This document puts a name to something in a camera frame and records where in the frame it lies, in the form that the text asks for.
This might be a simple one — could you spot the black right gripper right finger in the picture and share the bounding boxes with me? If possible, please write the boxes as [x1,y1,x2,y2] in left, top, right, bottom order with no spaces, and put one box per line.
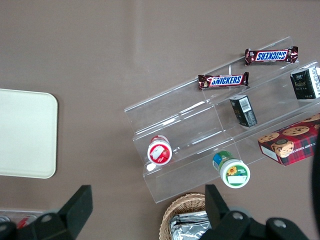
[201,183,311,240]

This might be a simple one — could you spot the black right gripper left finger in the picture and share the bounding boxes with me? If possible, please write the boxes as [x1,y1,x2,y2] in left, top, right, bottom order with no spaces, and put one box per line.
[0,184,94,240]

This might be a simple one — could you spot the foil wrapped sandwich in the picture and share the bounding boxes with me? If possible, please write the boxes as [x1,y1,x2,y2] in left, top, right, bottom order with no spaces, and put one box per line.
[173,211,210,226]
[169,221,213,240]

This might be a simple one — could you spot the light wicker basket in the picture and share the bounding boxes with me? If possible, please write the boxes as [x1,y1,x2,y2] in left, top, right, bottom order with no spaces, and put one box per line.
[159,192,216,240]

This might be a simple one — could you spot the cream plastic tray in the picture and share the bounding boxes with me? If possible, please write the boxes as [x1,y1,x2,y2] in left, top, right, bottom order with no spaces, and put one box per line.
[0,88,59,180]

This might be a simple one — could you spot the clear acrylic bottle rack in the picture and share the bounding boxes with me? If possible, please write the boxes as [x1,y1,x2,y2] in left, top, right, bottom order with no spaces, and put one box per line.
[0,209,44,227]

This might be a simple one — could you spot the green lid yogurt cup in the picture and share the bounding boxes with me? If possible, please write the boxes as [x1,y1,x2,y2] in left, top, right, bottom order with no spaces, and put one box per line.
[212,150,251,189]

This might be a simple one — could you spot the red tartan cookie box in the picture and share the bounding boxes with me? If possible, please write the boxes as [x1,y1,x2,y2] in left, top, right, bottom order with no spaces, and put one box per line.
[257,113,320,167]

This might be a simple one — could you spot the red lid yogurt cup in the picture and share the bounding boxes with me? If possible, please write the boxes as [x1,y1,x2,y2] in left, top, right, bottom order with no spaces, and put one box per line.
[146,134,173,166]

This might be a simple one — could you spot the small black carton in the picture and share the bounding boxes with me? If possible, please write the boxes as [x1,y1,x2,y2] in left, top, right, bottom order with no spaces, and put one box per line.
[289,67,320,101]
[229,94,258,128]

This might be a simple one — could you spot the clear acrylic tiered stand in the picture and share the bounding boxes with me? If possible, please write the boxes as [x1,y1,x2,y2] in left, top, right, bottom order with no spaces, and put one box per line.
[124,36,320,205]

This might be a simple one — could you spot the Snickers chocolate bar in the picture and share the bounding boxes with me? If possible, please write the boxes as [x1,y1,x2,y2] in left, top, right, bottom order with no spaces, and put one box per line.
[244,45,299,66]
[197,71,250,90]

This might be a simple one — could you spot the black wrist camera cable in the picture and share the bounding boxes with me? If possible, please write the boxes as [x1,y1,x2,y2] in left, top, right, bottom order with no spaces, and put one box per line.
[309,139,320,240]

